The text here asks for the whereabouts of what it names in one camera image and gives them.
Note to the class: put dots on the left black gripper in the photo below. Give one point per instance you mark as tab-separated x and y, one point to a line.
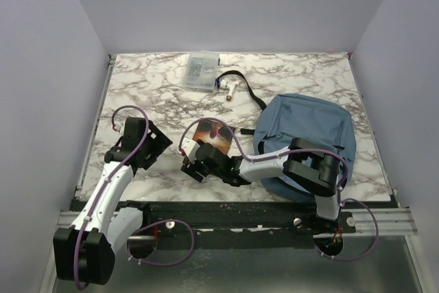
160	143

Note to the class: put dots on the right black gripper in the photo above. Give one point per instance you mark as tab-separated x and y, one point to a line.
192	169

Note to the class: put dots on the dark Three Days book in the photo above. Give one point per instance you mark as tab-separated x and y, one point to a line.
217	134

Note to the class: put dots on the blue student backpack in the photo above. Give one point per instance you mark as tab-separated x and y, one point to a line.
292	115

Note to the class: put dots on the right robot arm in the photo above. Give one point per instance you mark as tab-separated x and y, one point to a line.
319	171

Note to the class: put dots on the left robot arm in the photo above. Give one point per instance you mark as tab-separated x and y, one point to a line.
85	251

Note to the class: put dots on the white earbud charger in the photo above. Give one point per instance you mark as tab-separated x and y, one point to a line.
230	87

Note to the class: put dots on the clear plastic storage box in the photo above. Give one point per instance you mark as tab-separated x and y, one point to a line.
201	71

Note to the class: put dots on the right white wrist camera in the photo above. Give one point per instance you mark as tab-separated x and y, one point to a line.
189	148

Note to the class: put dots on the aluminium frame rail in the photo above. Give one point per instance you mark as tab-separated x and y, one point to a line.
361	222

